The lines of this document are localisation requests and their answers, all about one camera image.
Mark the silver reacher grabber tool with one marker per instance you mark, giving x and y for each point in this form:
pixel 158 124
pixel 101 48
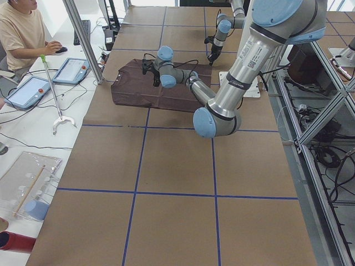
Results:
pixel 62 118

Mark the clear plastic tray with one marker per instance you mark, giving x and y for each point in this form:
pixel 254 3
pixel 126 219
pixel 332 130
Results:
pixel 19 176

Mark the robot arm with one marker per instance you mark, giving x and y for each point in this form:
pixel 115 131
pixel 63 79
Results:
pixel 224 24
pixel 274 23

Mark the far blue teach pendant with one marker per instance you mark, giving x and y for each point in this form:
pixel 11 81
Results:
pixel 72 71

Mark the blue teach pendant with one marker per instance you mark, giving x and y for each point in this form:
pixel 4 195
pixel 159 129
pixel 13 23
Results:
pixel 72 71
pixel 29 93

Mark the black computer mouse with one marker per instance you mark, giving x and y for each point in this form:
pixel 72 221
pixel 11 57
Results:
pixel 62 50

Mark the black power adapter box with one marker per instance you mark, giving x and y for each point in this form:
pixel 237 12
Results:
pixel 109 39

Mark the person in beige shirt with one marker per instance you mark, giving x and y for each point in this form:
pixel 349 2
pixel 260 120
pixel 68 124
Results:
pixel 23 36

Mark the dark brown t-shirt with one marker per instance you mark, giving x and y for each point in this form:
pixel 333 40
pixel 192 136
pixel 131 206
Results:
pixel 133 88

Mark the wooden stick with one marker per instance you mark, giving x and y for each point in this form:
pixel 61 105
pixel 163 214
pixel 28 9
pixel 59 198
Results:
pixel 26 193

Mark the red cylinder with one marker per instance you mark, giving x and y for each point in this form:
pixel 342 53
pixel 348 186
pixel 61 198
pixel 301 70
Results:
pixel 16 242

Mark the near blue teach pendant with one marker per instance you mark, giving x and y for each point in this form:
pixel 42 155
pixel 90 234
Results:
pixel 29 93

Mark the blue plastic cup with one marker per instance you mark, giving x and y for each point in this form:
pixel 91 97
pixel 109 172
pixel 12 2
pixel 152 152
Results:
pixel 37 209

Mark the aluminium frame post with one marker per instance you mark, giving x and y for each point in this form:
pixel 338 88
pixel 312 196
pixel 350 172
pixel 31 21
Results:
pixel 84 41

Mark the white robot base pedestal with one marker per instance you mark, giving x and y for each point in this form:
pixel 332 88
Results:
pixel 253 52

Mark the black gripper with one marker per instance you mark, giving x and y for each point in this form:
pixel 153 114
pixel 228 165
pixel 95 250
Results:
pixel 214 51
pixel 156 77

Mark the aluminium truss frame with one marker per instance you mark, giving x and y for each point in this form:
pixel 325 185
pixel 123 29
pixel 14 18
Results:
pixel 314 88

